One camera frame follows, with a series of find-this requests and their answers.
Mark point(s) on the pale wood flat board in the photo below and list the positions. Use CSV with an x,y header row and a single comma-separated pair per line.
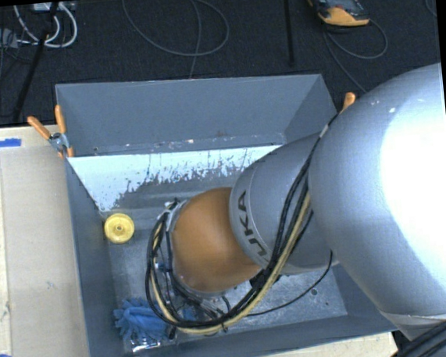
x,y
37,250

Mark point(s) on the blue shaggy cloth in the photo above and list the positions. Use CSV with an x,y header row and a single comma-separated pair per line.
x,y
136,319

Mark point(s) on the yellow round disc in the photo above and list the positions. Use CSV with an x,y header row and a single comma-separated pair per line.
x,y
119,227

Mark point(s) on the grey metal bin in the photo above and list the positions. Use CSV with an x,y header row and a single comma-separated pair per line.
x,y
185,110

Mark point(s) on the black cylinder on white bracket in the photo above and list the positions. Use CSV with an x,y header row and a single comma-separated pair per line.
x,y
173,204

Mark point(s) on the clear plastic packet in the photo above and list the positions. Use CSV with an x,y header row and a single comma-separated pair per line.
x,y
145,345

